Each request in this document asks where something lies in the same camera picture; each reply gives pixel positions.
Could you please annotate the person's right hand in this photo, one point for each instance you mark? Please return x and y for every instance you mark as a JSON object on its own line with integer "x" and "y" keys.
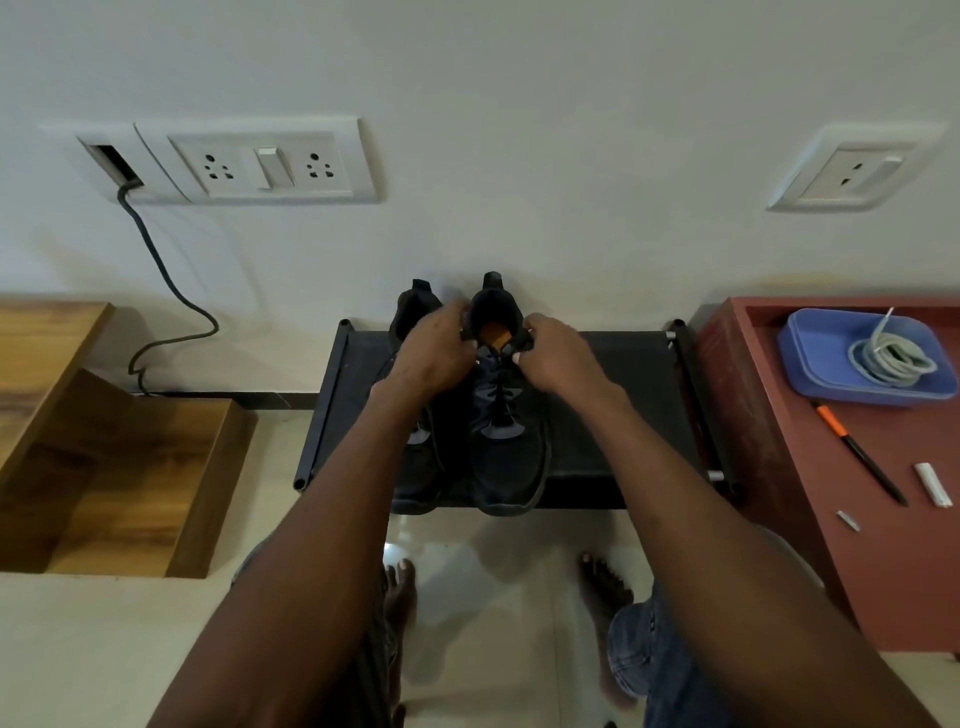
{"x": 566, "y": 364}

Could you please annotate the person's left hand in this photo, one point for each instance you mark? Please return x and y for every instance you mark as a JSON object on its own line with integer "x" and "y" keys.
{"x": 427, "y": 352}

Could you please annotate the person's left fingers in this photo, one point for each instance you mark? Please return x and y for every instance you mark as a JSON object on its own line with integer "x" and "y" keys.
{"x": 457, "y": 315}

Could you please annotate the person's right fingers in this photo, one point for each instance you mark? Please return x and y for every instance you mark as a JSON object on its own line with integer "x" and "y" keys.
{"x": 529, "y": 345}

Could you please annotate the black sneaker with orange insole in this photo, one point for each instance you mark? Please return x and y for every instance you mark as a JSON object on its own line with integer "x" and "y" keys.
{"x": 510, "y": 450}

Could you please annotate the person's left forearm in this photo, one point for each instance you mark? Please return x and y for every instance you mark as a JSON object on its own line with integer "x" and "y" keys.
{"x": 315, "y": 570}

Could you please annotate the person's right forearm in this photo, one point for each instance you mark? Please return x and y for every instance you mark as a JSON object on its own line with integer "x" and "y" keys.
{"x": 720, "y": 585}

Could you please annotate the black shoe rack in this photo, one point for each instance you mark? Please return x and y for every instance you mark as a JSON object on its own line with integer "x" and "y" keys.
{"x": 345, "y": 375}

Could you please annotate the person's right foot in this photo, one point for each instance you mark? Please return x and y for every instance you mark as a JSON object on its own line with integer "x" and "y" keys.
{"x": 604, "y": 592}

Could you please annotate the person's foot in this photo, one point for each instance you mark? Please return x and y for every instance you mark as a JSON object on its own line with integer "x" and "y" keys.
{"x": 399, "y": 600}
{"x": 604, "y": 592}

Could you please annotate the person's left foot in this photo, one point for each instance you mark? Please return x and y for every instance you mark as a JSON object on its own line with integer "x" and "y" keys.
{"x": 399, "y": 600}

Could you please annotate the blue plastic tray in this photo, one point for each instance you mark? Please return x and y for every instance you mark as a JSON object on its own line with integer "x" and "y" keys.
{"x": 817, "y": 360}

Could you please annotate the person's blue jeans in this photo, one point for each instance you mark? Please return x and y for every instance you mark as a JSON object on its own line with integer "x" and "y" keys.
{"x": 652, "y": 660}

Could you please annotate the orange and black pen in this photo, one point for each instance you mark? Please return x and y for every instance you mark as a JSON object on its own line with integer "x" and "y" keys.
{"x": 859, "y": 452}

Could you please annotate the small white cap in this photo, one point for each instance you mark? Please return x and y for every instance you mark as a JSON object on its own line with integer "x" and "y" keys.
{"x": 848, "y": 521}

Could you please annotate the red cabinet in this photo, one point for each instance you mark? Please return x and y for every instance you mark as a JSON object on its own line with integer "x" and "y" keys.
{"x": 825, "y": 570}

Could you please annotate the wooden stepped cabinet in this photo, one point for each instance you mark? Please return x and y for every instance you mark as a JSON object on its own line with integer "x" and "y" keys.
{"x": 112, "y": 465}

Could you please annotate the white tube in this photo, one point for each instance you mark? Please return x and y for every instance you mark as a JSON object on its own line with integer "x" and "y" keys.
{"x": 932, "y": 484}

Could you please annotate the white switch and socket panel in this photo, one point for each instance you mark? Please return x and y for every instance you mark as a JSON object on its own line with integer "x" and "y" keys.
{"x": 262, "y": 161}

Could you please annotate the white wall plate with opening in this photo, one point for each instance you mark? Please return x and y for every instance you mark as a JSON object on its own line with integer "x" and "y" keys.
{"x": 142, "y": 191}

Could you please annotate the white wall socket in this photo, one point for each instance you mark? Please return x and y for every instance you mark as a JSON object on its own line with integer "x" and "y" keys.
{"x": 851, "y": 172}

